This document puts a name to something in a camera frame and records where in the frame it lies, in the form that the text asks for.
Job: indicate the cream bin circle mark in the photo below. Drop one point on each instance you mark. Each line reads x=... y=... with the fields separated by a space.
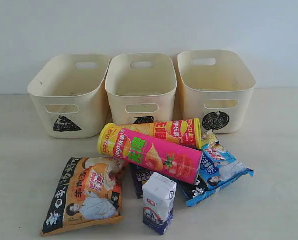
x=215 y=86

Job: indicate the pink chips can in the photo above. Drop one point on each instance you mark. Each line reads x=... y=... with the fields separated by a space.
x=161 y=156

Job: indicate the blue noodle bag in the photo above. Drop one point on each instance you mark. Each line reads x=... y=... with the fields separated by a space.
x=218 y=169

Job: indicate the white milk carton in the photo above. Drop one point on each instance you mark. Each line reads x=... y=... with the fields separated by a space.
x=158 y=199

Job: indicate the orange noodle bag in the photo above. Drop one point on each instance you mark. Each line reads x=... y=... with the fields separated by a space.
x=89 y=193

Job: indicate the yellow chips can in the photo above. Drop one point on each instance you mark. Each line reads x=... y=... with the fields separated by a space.
x=187 y=133

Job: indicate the cream bin square mark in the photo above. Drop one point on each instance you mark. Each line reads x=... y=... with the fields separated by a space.
x=141 y=86

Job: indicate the cream bin triangle mark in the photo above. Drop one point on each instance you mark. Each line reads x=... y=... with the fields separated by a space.
x=69 y=95

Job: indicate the purple juice carton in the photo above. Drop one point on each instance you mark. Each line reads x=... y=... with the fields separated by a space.
x=140 y=176

